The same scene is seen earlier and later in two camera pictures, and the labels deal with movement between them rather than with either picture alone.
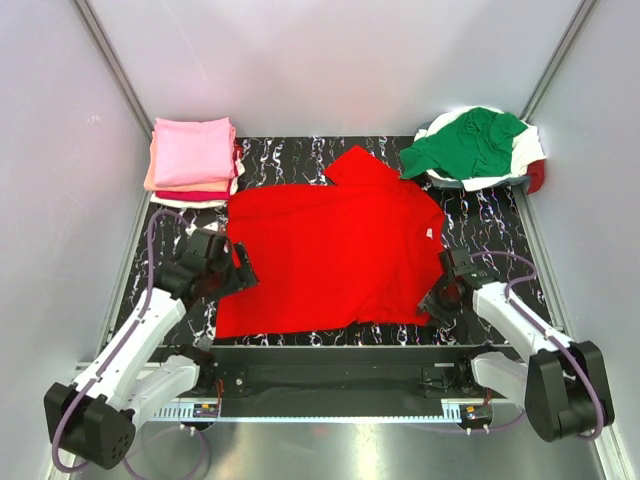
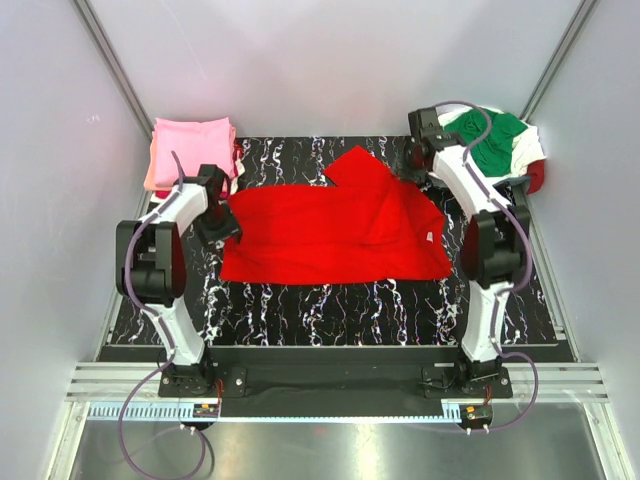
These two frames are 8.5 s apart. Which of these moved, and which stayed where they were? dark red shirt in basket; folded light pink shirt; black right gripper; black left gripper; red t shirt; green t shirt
Moved: red t shirt; black right gripper; black left gripper
Stayed: green t shirt; dark red shirt in basket; folded light pink shirt
